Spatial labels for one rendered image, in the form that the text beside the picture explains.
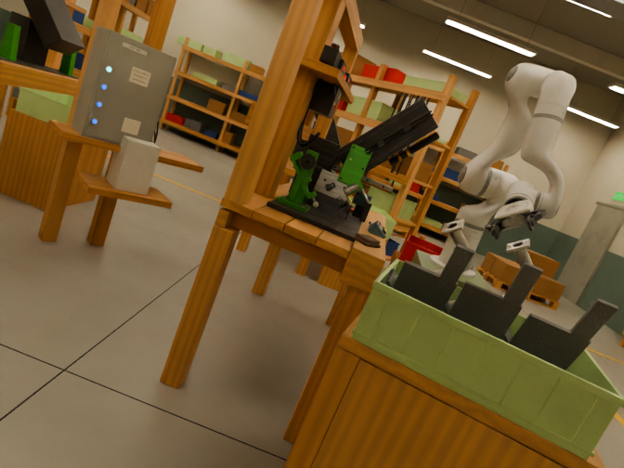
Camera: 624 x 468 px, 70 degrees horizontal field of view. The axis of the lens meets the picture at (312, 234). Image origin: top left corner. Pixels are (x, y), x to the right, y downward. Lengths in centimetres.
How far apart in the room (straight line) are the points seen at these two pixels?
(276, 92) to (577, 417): 139
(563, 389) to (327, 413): 59
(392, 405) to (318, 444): 25
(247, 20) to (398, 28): 359
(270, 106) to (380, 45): 984
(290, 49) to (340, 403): 124
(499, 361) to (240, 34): 1116
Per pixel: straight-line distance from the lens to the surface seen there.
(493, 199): 186
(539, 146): 157
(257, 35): 1182
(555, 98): 162
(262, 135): 179
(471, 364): 121
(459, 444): 129
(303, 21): 182
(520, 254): 124
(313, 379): 196
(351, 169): 236
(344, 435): 133
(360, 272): 177
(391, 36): 1162
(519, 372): 122
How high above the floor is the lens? 125
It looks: 12 degrees down
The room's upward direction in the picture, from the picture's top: 22 degrees clockwise
